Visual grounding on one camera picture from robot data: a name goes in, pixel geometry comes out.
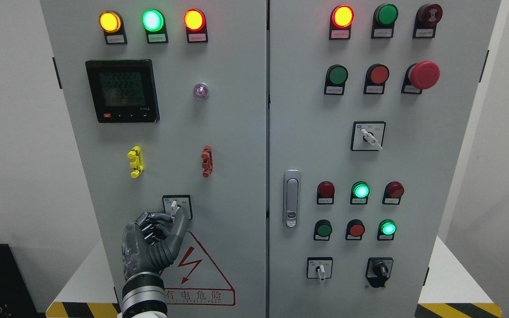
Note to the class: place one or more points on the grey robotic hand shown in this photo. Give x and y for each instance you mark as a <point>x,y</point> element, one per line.
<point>152,243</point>

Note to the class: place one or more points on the white rotary selector switch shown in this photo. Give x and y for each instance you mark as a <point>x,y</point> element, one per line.
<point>173,203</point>

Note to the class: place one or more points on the robot forearm silver black wrist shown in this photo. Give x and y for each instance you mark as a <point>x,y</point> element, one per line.
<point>143,296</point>

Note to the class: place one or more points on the yellow indicator light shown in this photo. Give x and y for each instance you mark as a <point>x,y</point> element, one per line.
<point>113,28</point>

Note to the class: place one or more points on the red electric hazard warning sticker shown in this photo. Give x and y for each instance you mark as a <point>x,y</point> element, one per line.
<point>195,279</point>

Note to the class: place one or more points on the yellow terminal connector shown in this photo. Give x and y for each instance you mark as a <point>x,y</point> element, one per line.
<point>136,161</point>

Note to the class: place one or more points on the red terminal connector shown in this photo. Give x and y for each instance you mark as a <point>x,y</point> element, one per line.
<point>207,161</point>

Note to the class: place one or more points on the grey left cabinet door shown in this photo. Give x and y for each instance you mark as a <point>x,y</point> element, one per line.
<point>229,207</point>

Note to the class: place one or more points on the grey cabinet door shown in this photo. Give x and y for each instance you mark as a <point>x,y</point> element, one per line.
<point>229,207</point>
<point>312,132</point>

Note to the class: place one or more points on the black digital power meter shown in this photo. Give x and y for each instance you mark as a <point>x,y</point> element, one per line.
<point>123,91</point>

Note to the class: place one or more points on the clear white indicator lamp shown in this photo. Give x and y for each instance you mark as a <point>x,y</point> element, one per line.
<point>201,91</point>

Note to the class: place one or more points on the green push button lower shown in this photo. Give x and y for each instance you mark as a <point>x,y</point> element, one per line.
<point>322,230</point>

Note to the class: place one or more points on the green push button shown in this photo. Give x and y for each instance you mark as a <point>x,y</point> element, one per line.
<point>322,230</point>
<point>384,19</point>

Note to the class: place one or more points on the dark red indicator left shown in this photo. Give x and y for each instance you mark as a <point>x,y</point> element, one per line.
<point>325,193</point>

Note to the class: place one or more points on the dark red indicator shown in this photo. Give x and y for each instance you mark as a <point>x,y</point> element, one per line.
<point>393,193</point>
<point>325,193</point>

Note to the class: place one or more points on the red push button lower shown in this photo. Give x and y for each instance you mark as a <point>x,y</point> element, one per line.
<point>355,229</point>

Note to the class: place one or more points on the green lit indicator middle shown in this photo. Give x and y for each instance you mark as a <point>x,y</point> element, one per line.
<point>359,193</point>

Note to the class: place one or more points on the green indicator light top left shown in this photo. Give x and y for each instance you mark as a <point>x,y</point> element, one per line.
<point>155,26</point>

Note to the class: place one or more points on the red indicator light top left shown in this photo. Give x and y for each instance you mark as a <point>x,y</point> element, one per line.
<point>195,24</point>

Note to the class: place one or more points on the green lit button lower right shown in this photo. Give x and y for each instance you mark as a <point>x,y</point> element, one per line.
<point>386,230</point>

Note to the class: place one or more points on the dark red indicator right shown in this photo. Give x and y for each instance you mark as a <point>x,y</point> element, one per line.
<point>393,193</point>

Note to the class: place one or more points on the green push button second row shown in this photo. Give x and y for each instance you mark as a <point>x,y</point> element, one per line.
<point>335,80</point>

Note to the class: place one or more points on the grey right cabinet door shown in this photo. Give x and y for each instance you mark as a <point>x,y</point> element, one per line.
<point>312,132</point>

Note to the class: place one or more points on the red push button second row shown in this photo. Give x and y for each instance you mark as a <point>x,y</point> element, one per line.
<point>375,79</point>

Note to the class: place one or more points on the red lit indicator right door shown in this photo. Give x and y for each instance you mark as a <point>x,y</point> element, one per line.
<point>341,19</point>

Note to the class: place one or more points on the white platform with hazard stripes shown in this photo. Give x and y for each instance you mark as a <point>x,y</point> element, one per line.
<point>449,292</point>

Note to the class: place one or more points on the red emergency stop mushroom button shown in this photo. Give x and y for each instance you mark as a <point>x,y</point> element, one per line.
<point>420,76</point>

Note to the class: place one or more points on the green push button top right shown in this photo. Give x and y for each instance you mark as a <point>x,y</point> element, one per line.
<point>384,19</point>

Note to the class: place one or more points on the dark red buzzer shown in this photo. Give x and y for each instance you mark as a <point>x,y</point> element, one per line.
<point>427,18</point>

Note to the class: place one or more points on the silver cabinet door handle lock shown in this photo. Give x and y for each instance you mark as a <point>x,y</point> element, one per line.
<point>291,187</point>

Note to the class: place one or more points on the white rotary switch bottom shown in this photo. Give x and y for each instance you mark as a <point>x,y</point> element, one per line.
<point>320,268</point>

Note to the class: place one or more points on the black rotary knob switch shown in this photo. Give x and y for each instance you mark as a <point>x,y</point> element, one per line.
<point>378,271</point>

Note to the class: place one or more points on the white rotary switch upper right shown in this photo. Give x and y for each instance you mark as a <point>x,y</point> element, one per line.
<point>368,135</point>

